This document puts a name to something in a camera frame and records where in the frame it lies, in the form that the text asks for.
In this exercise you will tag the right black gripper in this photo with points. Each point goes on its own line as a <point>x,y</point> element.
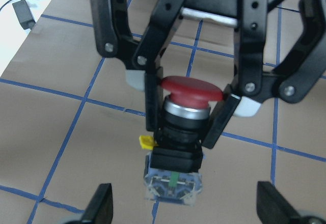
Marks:
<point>291,78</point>

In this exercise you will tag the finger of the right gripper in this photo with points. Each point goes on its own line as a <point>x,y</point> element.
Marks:
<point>114,40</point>

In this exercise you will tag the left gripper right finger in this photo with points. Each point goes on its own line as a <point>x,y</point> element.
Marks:
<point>272,207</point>

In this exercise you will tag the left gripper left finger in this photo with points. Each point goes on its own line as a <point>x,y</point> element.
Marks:
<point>100,207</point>

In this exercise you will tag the red emergency stop button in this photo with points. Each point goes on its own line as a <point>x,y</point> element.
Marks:
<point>175,154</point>

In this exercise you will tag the brown paper table cover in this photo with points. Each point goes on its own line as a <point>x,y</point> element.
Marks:
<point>69,122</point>

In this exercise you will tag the black power adapter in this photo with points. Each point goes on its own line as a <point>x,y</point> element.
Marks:
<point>24,15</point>

